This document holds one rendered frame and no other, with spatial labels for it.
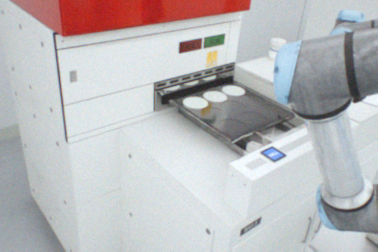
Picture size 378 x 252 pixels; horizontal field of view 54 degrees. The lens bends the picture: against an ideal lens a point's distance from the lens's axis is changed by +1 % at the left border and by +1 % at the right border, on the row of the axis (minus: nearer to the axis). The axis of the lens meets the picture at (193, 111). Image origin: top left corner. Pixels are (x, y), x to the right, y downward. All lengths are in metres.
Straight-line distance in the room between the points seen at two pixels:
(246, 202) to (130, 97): 0.62
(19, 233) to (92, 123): 1.04
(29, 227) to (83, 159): 0.91
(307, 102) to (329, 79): 0.06
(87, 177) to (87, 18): 0.64
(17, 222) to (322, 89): 1.96
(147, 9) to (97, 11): 0.18
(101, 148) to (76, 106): 0.22
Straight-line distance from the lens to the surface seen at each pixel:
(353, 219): 0.97
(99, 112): 1.39
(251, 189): 1.04
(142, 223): 1.57
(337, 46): 0.68
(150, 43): 1.39
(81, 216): 1.62
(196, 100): 1.50
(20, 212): 2.40
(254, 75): 1.67
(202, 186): 1.19
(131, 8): 1.25
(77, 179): 1.50
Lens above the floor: 1.59
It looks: 29 degrees down
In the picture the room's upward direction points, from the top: 4 degrees clockwise
